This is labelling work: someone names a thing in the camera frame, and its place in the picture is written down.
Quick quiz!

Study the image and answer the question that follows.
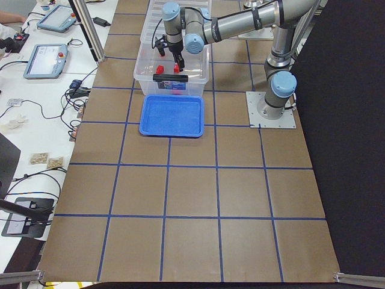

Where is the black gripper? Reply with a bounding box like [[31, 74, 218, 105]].
[[166, 34, 185, 72]]

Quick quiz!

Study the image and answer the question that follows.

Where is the clear plastic box lid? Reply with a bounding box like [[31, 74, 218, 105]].
[[140, 0, 213, 49]]

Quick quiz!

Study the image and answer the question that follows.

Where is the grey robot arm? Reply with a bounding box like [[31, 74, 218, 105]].
[[152, 0, 318, 120]]

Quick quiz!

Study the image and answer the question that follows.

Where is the clear plastic storage box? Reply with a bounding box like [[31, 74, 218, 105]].
[[134, 44, 210, 96]]

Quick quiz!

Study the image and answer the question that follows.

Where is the blue plastic tray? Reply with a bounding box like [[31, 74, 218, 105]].
[[139, 95, 205, 138]]

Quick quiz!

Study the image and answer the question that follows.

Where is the black power adapter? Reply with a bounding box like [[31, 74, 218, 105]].
[[93, 17, 111, 27]]

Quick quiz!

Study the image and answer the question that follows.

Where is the far teach pendant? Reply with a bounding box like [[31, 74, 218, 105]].
[[37, 5, 76, 33]]

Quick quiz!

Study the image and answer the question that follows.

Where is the teach pendant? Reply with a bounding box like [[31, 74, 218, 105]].
[[37, 5, 76, 33], [23, 44, 68, 79]]

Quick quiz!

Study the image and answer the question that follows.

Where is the near teach pendant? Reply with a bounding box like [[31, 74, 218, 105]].
[[23, 44, 68, 79]]

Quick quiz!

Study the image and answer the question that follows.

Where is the black box latch handle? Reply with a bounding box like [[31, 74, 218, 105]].
[[152, 73, 189, 82]]

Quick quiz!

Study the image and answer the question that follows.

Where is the aluminium frame post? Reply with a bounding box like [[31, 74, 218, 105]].
[[69, 0, 105, 63]]

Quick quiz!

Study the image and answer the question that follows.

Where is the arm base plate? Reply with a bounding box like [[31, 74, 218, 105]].
[[245, 92, 297, 129], [238, 27, 274, 41]]

